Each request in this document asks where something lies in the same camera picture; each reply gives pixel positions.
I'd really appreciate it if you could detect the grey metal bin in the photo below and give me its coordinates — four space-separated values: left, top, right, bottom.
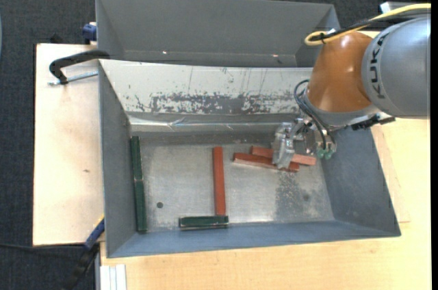
94 0 402 259

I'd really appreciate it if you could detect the red-brown flat block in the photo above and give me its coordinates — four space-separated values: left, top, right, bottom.
250 145 318 167
211 146 228 217
232 152 300 174

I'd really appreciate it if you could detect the pale wood flat board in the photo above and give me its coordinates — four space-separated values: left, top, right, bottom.
32 43 105 247

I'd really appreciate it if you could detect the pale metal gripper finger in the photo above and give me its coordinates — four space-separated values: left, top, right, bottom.
272 137 285 166
282 144 296 170

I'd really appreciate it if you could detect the dark green flat block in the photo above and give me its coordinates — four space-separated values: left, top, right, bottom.
178 215 230 231
133 178 149 233

